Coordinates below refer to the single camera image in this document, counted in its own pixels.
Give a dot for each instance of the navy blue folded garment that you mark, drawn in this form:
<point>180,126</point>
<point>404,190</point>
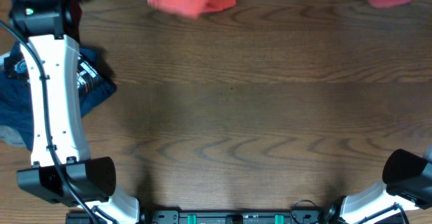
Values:
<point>16,104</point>

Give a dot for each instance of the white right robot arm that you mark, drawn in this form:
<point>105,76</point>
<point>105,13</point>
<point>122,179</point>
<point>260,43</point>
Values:
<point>405,186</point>

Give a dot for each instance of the grey folded garment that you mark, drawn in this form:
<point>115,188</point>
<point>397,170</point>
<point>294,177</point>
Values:
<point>11,137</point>

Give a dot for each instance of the black printed folded t-shirt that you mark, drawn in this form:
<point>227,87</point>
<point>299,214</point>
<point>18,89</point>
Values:
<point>88,78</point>

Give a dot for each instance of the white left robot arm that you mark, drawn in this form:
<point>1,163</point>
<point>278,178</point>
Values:
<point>62,168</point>

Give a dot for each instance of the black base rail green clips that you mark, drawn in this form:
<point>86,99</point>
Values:
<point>176,217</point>

